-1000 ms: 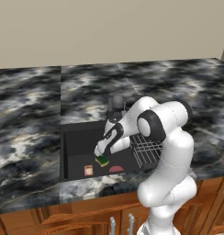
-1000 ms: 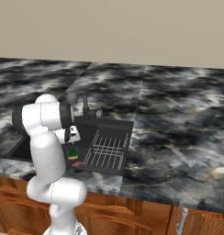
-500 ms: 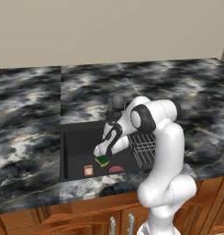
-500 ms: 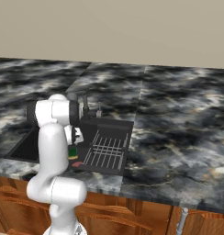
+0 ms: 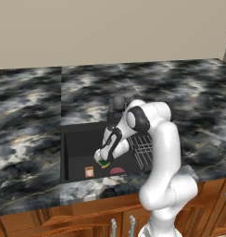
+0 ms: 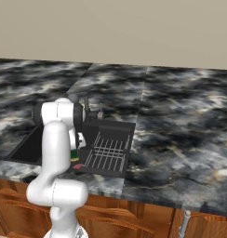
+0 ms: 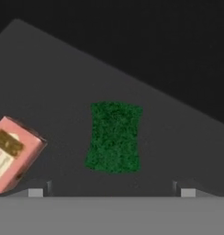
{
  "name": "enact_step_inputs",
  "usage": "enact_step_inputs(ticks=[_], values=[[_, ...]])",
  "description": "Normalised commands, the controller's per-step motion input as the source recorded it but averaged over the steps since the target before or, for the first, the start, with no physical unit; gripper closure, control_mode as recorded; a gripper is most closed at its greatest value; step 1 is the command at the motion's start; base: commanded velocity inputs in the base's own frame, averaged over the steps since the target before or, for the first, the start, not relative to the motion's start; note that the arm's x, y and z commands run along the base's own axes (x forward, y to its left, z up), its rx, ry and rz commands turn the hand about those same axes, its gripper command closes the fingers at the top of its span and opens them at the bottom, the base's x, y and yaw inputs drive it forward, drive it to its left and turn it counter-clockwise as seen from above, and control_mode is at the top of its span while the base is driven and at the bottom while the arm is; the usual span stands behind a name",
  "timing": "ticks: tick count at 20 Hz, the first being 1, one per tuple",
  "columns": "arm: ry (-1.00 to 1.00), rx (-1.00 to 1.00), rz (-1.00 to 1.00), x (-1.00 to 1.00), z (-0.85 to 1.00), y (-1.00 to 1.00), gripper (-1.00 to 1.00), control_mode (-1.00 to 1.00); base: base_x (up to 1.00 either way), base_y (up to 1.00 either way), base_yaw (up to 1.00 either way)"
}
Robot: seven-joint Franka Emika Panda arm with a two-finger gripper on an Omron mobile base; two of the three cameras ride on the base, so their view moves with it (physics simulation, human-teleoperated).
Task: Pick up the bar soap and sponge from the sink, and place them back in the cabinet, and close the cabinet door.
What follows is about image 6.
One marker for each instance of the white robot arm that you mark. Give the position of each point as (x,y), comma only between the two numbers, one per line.
(53,148)

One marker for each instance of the wooden cabinet door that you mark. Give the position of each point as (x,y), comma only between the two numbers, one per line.
(211,226)

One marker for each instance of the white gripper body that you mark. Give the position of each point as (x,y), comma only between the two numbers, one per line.
(81,142)

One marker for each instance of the wooden cabinet front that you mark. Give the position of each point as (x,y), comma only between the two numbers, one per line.
(118,218)

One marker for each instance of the small grey tap lever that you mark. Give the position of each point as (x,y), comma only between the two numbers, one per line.
(100,114)

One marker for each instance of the black kitchen sink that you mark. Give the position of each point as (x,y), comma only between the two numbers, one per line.
(28,148)

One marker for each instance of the pink bar soap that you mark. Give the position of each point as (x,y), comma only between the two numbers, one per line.
(78,166)

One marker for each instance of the dark curved sink tap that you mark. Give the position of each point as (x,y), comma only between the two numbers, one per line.
(86,107)

